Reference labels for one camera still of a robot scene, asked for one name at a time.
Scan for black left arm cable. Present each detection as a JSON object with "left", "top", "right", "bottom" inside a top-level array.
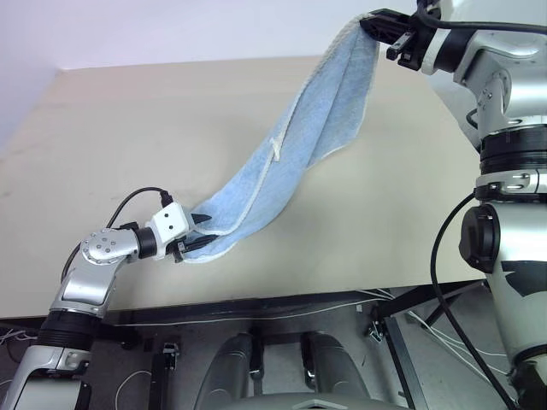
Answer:
[{"left": 62, "top": 186, "right": 174, "bottom": 284}]

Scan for thin white cable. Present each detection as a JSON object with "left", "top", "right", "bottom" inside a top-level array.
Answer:
[{"left": 113, "top": 298, "right": 397, "bottom": 331}]

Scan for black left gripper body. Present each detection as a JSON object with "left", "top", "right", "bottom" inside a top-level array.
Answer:
[{"left": 169, "top": 232, "right": 192, "bottom": 265}]

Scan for white cable bundle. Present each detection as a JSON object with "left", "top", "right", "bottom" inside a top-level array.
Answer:
[{"left": 404, "top": 309, "right": 512, "bottom": 379}]

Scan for dark grey rounded shell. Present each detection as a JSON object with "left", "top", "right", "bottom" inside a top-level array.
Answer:
[
  {"left": 300, "top": 331, "right": 373, "bottom": 405},
  {"left": 194, "top": 331, "right": 267, "bottom": 410}
]

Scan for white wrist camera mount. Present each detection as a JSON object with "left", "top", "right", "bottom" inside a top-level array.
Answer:
[
  {"left": 421, "top": 0, "right": 455, "bottom": 77},
  {"left": 144, "top": 202, "right": 192, "bottom": 261}
]

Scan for light blue towel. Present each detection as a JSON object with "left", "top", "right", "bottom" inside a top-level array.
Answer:
[{"left": 182, "top": 11, "right": 380, "bottom": 265}]

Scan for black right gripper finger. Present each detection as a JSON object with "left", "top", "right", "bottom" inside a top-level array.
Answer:
[
  {"left": 361, "top": 15, "right": 406, "bottom": 44},
  {"left": 369, "top": 8, "right": 414, "bottom": 26}
]

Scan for black bracket with silver clip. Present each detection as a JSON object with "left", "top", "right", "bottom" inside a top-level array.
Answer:
[{"left": 162, "top": 341, "right": 179, "bottom": 371}]

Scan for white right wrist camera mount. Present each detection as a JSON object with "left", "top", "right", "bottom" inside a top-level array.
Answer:
[{"left": 421, "top": 0, "right": 455, "bottom": 77}]

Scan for black metal table frame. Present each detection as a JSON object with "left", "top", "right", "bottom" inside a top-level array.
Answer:
[{"left": 106, "top": 279, "right": 491, "bottom": 410}]

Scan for grey flat robot body panel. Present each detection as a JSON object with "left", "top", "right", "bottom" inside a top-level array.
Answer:
[{"left": 221, "top": 391, "right": 414, "bottom": 410}]

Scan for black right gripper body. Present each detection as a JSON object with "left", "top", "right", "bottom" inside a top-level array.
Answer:
[{"left": 385, "top": 25, "right": 429, "bottom": 72}]

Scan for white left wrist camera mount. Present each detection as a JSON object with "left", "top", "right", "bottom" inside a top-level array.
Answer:
[{"left": 144, "top": 202, "right": 192, "bottom": 261}]

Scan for silver metal latch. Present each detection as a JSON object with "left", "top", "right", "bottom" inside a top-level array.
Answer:
[{"left": 366, "top": 318, "right": 386, "bottom": 343}]

